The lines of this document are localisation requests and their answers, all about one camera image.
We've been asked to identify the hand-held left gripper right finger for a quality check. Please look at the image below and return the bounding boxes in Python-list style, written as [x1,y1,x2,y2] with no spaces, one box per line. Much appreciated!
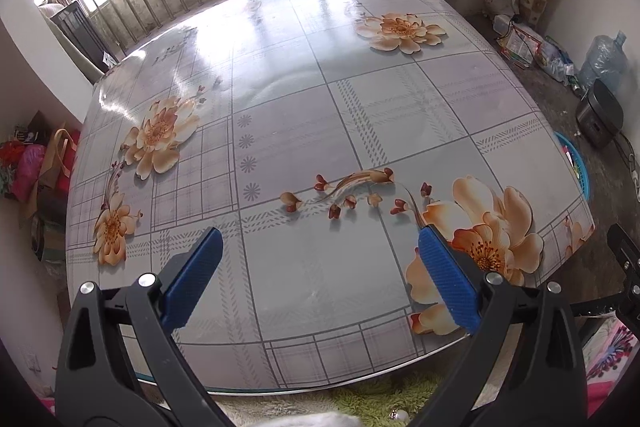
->
[410,226,587,427]

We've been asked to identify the clear plastic bag pile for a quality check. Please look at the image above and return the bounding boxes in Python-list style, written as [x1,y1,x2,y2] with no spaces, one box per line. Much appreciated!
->
[537,37,576,83]

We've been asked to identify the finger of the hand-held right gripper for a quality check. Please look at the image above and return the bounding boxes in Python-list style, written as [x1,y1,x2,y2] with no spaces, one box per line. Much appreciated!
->
[571,288,629,317]

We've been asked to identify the grey rice cooker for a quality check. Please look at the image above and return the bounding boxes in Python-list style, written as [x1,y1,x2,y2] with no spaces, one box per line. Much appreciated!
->
[575,79,626,149]

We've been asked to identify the pink plastic bag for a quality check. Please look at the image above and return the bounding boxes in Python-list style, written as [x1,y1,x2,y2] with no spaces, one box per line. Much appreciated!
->
[12,144,49,203]

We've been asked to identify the large clear water jug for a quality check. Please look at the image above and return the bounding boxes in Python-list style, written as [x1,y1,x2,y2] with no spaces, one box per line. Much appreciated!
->
[579,31,629,90]

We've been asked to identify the green fluffy garment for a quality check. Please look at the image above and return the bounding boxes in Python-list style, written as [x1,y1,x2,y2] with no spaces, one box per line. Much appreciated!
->
[330,377,452,427]

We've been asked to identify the red edged snack packet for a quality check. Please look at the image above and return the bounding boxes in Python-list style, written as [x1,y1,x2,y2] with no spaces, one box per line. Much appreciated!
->
[500,24,544,68]

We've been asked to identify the pink floral blanket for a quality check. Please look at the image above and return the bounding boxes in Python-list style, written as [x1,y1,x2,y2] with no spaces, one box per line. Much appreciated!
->
[582,317,640,421]

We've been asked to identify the blue plastic basket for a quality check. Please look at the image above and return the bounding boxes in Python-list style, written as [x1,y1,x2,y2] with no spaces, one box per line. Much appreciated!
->
[554,131,594,204]

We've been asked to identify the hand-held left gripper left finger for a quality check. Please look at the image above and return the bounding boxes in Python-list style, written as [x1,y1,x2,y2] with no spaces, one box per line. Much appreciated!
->
[54,227,236,427]

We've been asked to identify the red plastic bag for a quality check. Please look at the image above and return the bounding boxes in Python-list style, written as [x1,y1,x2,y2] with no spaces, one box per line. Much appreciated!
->
[0,139,26,168]

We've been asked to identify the black power cable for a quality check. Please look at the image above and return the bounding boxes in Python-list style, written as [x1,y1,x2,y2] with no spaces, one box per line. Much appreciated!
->
[612,132,640,188]

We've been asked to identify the black slatted panel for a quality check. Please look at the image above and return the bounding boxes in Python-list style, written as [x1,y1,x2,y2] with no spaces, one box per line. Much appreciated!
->
[50,2,119,74]

